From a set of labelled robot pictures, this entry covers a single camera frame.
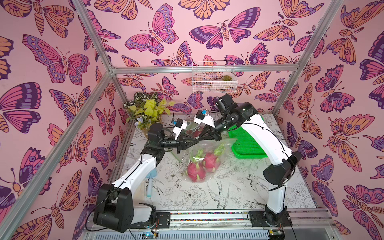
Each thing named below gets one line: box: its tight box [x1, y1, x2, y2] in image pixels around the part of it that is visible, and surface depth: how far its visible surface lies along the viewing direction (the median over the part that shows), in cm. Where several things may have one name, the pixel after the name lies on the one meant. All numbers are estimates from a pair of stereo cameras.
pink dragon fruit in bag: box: [187, 160, 206, 183], surface depth 81 cm
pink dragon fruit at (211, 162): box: [204, 151, 221, 173], surface depth 82 cm
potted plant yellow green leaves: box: [123, 92, 175, 139], surface depth 94 cm
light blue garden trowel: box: [146, 168, 157, 197], surface depth 87 cm
